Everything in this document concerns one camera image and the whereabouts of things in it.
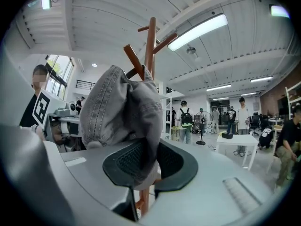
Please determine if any orange coat stand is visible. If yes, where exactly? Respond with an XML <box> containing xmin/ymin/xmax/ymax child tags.
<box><xmin>123</xmin><ymin>17</ymin><xmax>178</xmax><ymax>218</ymax></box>

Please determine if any white table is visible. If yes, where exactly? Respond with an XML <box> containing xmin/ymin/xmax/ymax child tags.
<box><xmin>215</xmin><ymin>134</ymin><xmax>260</xmax><ymax>171</ymax></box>

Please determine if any grey denim cap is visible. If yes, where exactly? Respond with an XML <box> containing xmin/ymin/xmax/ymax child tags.
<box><xmin>79</xmin><ymin>65</ymin><xmax>164</xmax><ymax>191</ymax></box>

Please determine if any white shelf unit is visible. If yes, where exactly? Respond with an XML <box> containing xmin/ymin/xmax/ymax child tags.
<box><xmin>285</xmin><ymin>81</ymin><xmax>301</xmax><ymax>118</ymax></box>
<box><xmin>158</xmin><ymin>95</ymin><xmax>174</xmax><ymax>140</ymax></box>

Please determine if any large window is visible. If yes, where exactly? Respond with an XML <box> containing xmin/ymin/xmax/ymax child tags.
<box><xmin>45</xmin><ymin>54</ymin><xmax>74</xmax><ymax>101</ymax></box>

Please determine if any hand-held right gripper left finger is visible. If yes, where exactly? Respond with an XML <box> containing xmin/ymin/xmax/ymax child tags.
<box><xmin>43</xmin><ymin>140</ymin><xmax>144</xmax><ymax>226</ymax></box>

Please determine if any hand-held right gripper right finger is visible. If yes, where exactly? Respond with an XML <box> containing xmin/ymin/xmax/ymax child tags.
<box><xmin>141</xmin><ymin>140</ymin><xmax>284</xmax><ymax>226</ymax></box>

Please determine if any black office chair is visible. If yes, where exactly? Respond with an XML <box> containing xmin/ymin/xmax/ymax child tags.
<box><xmin>248</xmin><ymin>113</ymin><xmax>261</xmax><ymax>136</ymax></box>

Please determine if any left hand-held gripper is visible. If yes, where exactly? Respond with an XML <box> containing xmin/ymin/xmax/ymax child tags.
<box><xmin>32</xmin><ymin>89</ymin><xmax>52</xmax><ymax>130</ymax></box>

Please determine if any black standing fan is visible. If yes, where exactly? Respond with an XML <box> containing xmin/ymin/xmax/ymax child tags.
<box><xmin>194</xmin><ymin>110</ymin><xmax>213</xmax><ymax>146</ymax></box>

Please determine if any person's left forearm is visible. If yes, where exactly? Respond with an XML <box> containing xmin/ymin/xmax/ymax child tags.
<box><xmin>30</xmin><ymin>123</ymin><xmax>47</xmax><ymax>141</ymax></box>

